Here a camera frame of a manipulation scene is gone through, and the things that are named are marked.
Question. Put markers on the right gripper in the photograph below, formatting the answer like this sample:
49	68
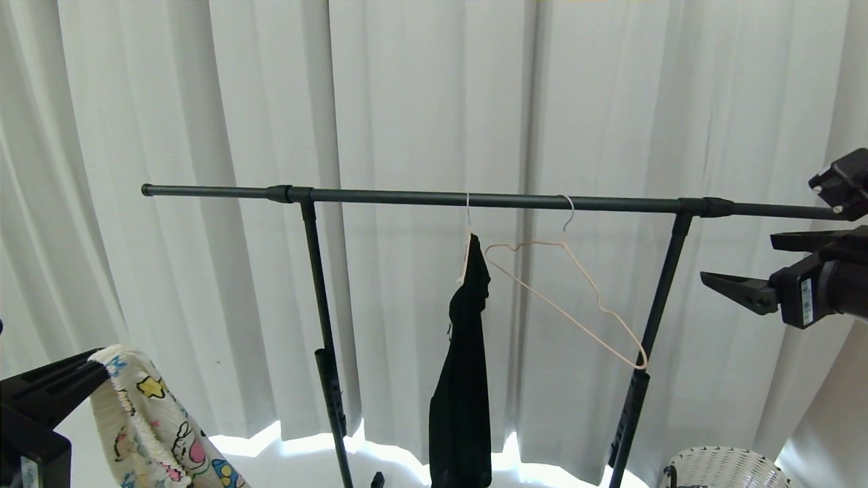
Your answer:
841	288

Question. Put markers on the cream printed shorts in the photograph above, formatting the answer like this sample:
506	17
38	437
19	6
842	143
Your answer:
149	420

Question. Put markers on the pink clothes hanger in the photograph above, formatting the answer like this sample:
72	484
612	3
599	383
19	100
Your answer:
563	314
466	257

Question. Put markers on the white laundry basket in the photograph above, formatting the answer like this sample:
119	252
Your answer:
725	468

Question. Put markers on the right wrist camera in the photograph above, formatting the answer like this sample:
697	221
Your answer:
844	183

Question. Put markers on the black clothes rack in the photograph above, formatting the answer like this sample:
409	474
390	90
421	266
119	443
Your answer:
407	198

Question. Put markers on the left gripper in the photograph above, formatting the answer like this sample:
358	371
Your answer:
34	454

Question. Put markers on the black short-sleeved shirt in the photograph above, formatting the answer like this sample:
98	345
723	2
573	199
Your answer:
461	379

